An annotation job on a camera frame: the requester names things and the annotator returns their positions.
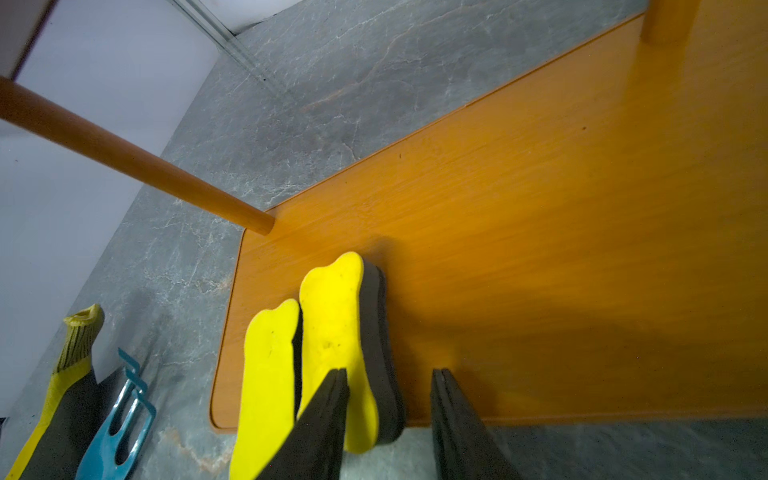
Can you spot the yellow black gardening glove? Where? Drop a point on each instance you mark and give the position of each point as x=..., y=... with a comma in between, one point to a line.
x=70, y=412

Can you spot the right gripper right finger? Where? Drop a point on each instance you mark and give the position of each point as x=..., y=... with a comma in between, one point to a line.
x=463, y=447

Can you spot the orange two-tier wooden shelf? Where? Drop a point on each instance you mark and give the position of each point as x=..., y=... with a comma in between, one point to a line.
x=585, y=243

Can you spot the blue yellow garden fork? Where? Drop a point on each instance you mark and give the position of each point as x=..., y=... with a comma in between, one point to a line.
x=116, y=446

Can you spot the yellow whiteboard eraser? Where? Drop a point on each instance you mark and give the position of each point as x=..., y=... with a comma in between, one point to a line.
x=345, y=326
x=268, y=394

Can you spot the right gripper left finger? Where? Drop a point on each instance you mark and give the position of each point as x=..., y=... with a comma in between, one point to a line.
x=314, y=447

